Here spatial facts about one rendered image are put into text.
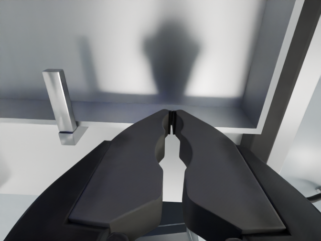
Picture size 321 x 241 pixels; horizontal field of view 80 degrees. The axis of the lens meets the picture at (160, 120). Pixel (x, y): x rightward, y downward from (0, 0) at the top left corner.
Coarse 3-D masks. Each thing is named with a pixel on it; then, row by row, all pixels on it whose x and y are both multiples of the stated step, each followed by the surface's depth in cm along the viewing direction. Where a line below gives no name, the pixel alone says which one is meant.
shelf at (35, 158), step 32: (320, 32) 13; (320, 64) 14; (0, 128) 18; (32, 128) 18; (96, 128) 18; (288, 128) 17; (0, 160) 20; (32, 160) 20; (64, 160) 20; (0, 192) 23; (32, 192) 22
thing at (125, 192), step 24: (144, 120) 10; (168, 120) 12; (120, 144) 9; (144, 144) 9; (96, 168) 7; (120, 168) 7; (144, 168) 7; (96, 192) 6; (120, 192) 6; (144, 192) 6; (72, 216) 6; (96, 216) 6; (120, 216) 6; (144, 216) 6
